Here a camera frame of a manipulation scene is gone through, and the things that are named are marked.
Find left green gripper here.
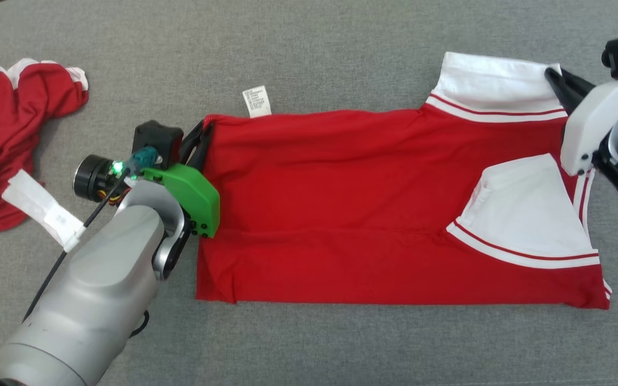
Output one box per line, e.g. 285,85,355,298
139,120,222,239

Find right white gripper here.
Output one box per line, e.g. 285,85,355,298
545,68,618,177

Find red jersey white striped trim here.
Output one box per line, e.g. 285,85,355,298
195,51,613,311

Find red shorts number 23 print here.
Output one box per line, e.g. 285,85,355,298
0,57,90,237

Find left gripper black motor cylinder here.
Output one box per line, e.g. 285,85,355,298
72,154,128,204

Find grey fabric sofa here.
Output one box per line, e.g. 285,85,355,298
0,0,618,386

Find left cable white paper tag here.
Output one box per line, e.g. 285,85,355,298
1,169,86,253

